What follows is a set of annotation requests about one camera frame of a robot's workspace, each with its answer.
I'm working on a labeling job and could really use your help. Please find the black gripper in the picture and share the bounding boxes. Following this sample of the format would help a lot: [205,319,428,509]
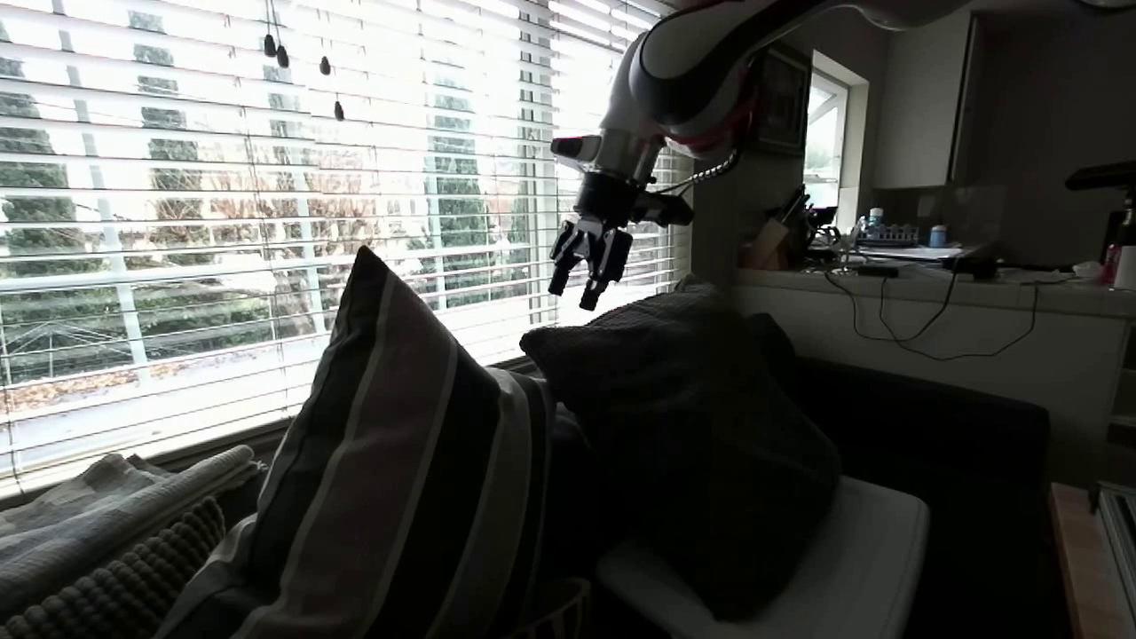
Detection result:
[545,166,695,316]

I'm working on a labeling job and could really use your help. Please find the large striped pillow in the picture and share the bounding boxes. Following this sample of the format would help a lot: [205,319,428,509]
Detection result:
[225,245,559,639]

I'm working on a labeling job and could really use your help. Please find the dark gray textured pillow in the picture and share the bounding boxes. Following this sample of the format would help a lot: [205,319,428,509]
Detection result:
[517,281,846,626]

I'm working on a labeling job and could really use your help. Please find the dark gray couch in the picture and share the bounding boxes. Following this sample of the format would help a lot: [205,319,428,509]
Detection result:
[151,352,1059,639]

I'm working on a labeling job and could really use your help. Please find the small gray pillow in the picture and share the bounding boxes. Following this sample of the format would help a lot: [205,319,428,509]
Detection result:
[0,495,231,639]

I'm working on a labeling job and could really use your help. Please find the wooden knife block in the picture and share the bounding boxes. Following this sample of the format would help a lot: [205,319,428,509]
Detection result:
[741,190,822,273]

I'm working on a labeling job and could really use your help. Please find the dark framed picture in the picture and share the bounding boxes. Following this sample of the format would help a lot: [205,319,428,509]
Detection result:
[741,45,815,164]

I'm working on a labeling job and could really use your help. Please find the small bright window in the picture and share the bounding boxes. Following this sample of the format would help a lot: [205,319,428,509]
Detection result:
[803,45,872,235]

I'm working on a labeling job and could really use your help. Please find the white window blinds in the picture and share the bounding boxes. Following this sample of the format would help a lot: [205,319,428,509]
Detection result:
[0,0,695,502]

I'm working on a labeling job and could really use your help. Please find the white plastic tray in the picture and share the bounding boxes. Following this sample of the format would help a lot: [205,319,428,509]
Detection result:
[597,471,933,639]

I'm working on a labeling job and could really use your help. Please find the white counter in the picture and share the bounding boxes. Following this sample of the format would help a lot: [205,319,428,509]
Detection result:
[732,265,1136,491]

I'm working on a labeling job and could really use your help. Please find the gray folded blanket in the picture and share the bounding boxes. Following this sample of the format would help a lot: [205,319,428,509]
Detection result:
[0,444,267,617]

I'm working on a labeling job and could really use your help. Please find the wooden table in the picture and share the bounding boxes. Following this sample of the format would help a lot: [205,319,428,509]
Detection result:
[1046,481,1136,639]

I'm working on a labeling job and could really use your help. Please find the black counter cable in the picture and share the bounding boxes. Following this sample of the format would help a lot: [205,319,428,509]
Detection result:
[822,265,1046,367]

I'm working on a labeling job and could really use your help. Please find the white wall cabinet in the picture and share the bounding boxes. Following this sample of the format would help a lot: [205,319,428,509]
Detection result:
[872,10,988,196]

